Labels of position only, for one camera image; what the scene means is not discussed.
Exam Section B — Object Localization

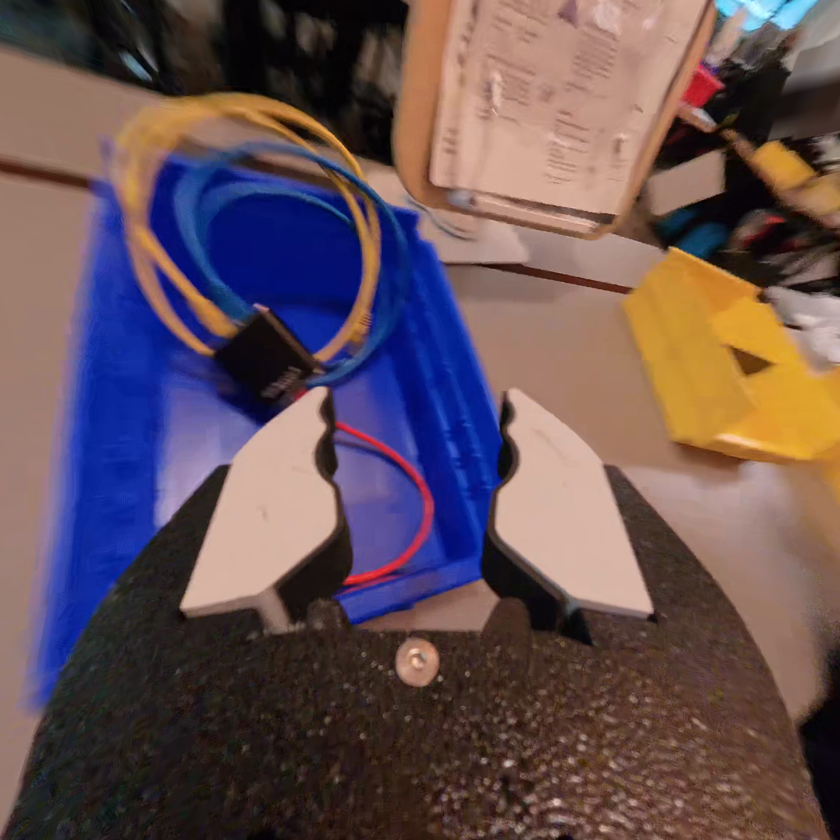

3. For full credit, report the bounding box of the yellow network cable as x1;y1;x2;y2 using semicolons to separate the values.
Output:
115;92;383;363

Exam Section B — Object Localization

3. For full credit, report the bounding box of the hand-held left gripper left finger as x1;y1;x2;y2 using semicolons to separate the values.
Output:
179;386;355;634

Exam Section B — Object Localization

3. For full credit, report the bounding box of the printed instruction sheet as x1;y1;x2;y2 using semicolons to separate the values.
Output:
430;0;707;217

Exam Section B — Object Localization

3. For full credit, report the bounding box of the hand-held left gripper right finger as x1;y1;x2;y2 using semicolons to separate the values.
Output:
482;387;657;634

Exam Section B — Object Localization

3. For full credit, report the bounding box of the red network cable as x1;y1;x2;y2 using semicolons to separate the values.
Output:
331;420;436;589

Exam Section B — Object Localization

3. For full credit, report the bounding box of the blue network cable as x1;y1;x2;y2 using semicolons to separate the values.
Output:
177;144;412;389

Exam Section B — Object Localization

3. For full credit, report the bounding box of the wooden document stand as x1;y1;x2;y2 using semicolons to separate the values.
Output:
392;0;718;263

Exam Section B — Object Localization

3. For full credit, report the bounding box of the grey desk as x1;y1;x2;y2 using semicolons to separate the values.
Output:
0;177;840;723

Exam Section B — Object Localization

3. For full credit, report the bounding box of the yellow plastic bin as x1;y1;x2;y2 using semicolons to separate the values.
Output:
623;248;840;464

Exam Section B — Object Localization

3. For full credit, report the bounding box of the black network adapter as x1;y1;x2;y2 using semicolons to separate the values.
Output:
215;308;326;405

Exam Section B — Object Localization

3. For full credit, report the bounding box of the blue plastic bin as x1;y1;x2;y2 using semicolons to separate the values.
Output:
26;157;504;713

